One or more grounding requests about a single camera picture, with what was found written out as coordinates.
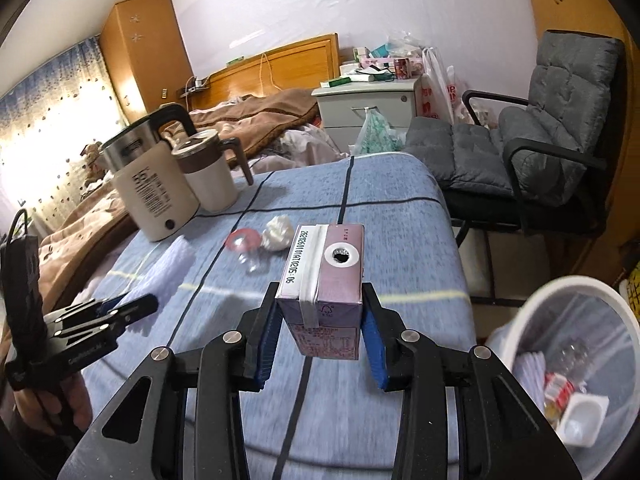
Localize pink white bedding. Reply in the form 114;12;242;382
250;125;351;176

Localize dotted window curtain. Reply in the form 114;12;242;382
0;35;128;241

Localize brown blanket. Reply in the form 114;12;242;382
30;89;321;311

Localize pink milk carton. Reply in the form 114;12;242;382
274;223;366;361

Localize person's left hand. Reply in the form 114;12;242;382
12;375;93;436

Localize white yogurt cup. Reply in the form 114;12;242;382
557;392;611;448

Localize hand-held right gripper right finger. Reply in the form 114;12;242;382
361;282;583;480

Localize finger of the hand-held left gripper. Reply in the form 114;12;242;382
47;294;159;348
44;298;123;331

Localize clear plastic cup pink rim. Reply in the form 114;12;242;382
225;228;268;275

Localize white mug brown lid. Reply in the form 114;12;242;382
171;128;255;212

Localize clear plastic bottle red label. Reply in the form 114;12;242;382
542;337;591;421

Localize white nightstand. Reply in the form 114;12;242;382
311;77;426;146

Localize blue grey striped tablecloth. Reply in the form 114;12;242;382
80;152;473;480

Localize white steel electric kettle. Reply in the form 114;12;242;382
100;102;201;243

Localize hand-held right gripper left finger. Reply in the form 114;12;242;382
57;281;281;480

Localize crumpled white tissue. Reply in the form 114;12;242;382
262;215;293;251

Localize clear crumpled plastic bag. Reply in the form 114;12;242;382
387;30;426;58

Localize white mesh trash bin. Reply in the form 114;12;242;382
482;275;640;480

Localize narrow wooden wardrobe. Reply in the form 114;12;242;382
98;0;195;118

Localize green patterned plastic bag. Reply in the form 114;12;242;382
354;107;407;156

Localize grey cushioned armchair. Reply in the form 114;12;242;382
405;30;626;236

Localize brown plush toy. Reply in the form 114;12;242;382
82;142;108;186

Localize white red print plastic bags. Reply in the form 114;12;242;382
421;46;471;123

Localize wooden bed headboard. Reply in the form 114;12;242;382
187;33;341;111

